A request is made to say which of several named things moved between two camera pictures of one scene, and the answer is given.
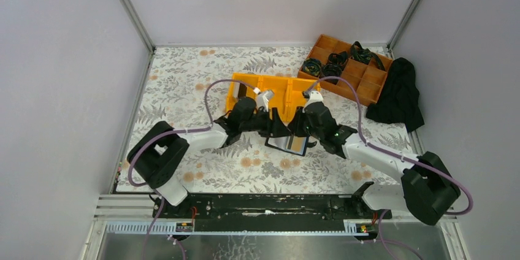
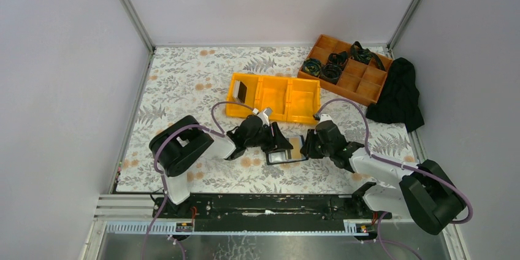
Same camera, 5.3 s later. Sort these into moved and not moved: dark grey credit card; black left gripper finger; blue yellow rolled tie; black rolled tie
Moved: black left gripper finger
Not moved: black rolled tie; dark grey credit card; blue yellow rolled tie
